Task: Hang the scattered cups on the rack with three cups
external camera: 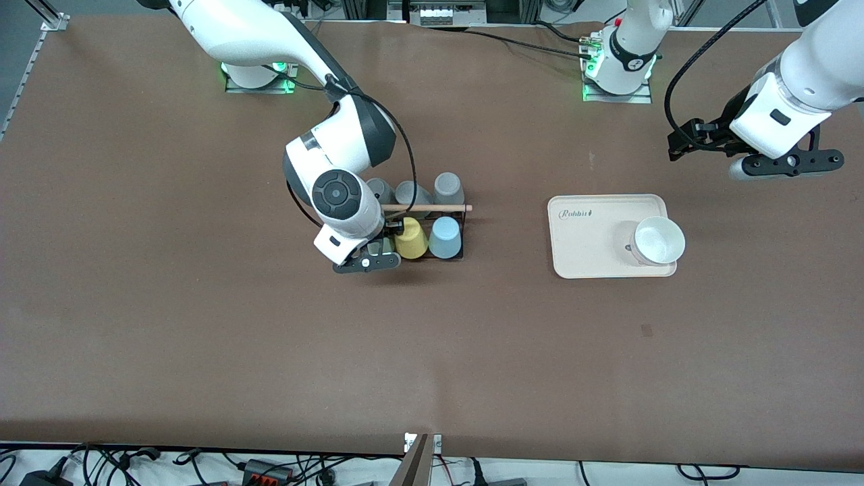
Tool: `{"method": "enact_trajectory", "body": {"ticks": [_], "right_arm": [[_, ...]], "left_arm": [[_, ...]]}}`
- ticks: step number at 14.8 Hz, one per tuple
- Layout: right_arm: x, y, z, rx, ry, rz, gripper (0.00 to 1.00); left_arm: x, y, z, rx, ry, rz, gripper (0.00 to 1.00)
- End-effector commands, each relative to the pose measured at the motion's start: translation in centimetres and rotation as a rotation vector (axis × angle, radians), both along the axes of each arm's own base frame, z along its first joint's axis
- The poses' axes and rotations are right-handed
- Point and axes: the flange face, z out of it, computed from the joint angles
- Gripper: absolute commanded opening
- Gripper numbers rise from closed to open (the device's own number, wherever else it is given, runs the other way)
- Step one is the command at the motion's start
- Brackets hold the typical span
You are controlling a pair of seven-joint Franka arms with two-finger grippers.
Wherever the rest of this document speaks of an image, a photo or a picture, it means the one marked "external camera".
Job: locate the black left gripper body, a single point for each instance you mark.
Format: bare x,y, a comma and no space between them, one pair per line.
717,131

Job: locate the beige tray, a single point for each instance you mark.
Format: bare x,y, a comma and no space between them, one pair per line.
601,236

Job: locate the white socket strip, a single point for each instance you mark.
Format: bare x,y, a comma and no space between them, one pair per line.
435,15

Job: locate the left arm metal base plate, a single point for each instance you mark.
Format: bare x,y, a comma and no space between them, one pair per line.
641,98

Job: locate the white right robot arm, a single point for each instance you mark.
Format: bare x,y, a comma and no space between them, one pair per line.
256,34

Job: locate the aluminium table rail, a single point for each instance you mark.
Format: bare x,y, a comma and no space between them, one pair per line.
27,71

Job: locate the grey cup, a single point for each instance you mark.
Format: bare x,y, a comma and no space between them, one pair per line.
447,185
408,192
383,189

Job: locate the yellow cup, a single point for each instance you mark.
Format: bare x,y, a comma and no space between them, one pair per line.
413,243

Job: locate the black power strip orange switches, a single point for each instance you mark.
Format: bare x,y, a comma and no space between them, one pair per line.
266,471

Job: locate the white bowl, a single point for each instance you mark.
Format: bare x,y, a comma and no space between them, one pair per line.
658,239

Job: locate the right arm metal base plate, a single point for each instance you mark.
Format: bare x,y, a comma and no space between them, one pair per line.
260,90

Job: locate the black power adapter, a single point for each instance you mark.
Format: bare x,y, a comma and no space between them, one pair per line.
44,479

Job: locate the pale green cup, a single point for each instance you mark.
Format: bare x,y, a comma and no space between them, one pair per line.
378,241

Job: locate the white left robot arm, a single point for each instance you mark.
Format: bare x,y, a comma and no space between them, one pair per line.
827,67

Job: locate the grey camera stand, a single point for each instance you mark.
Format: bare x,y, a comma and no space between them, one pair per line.
413,469

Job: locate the light blue cup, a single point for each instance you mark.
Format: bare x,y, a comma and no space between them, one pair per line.
444,239

